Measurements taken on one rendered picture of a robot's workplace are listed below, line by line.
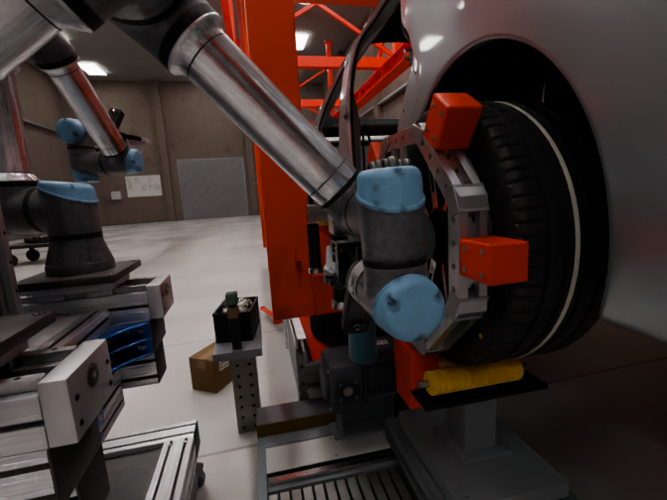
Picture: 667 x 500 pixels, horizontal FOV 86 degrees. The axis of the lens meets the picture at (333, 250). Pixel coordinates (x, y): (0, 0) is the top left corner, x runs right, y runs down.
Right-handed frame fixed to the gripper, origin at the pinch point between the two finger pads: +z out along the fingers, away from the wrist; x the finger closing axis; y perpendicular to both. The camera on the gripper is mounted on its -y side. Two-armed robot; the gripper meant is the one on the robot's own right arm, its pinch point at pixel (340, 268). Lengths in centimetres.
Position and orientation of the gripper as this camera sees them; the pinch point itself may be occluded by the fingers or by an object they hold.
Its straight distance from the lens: 72.4
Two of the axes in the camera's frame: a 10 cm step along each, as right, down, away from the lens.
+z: -2.2, -1.5, 9.7
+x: -9.7, 0.9, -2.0
